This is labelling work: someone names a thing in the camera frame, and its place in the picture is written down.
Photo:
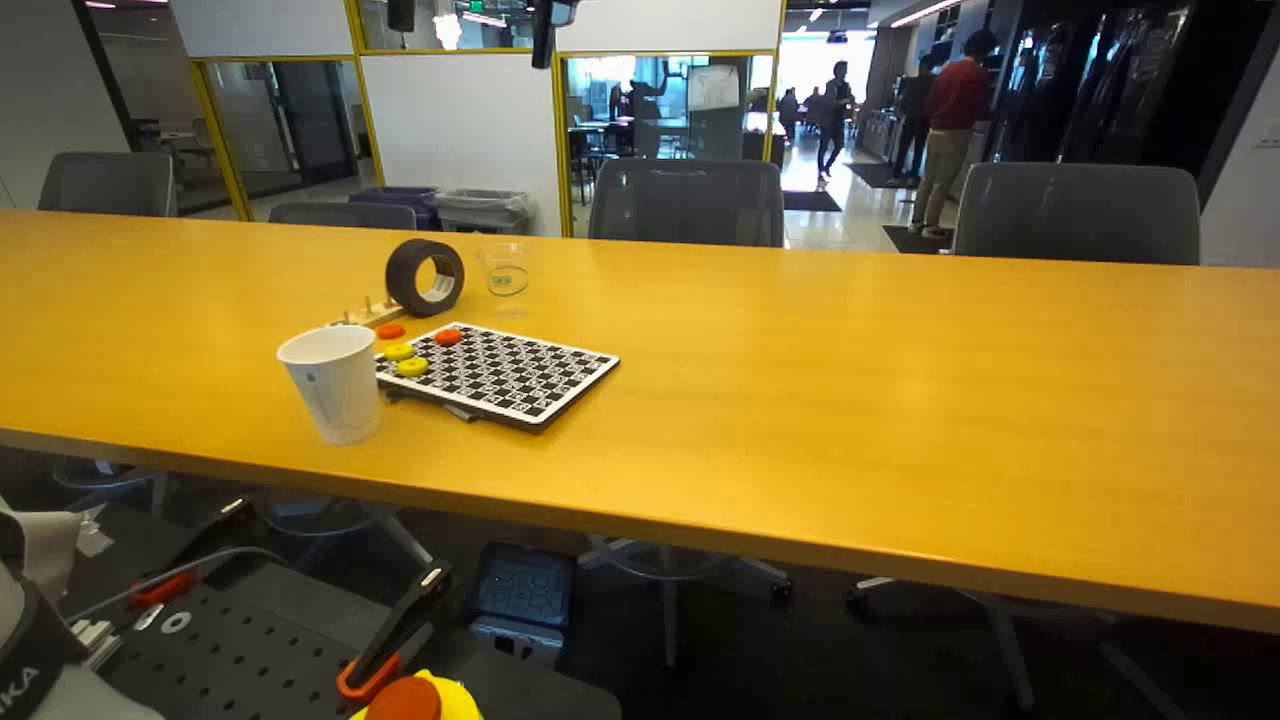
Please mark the black tape roll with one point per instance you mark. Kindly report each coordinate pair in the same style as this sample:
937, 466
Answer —
397, 279

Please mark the orange disc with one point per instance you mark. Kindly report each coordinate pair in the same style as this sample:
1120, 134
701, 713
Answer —
451, 337
389, 331

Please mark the blue grey floor box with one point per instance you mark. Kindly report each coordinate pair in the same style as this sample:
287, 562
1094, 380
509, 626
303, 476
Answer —
524, 602

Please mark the person in dark clothes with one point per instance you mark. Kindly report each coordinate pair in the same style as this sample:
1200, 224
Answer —
833, 114

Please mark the person in grey jacket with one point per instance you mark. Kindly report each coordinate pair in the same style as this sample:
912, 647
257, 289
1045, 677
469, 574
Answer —
912, 124

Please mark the yellow red emergency stop button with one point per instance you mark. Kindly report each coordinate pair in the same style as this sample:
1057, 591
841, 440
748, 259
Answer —
447, 701

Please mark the person in red shirt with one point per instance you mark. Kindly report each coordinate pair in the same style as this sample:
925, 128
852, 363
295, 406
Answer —
959, 114

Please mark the clear glass cup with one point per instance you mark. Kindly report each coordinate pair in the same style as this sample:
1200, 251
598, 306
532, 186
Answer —
505, 282

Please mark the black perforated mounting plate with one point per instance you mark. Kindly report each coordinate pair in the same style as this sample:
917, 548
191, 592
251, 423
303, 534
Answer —
243, 655

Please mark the black white marker board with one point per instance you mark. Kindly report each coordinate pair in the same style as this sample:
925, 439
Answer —
523, 372

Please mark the black floor mat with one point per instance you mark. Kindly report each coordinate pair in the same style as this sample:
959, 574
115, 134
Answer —
883, 175
809, 200
917, 238

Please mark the white paper cup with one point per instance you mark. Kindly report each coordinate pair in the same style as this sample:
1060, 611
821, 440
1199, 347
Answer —
335, 394

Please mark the yellow disc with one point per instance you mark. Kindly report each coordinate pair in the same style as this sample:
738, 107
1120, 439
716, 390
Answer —
413, 365
397, 351

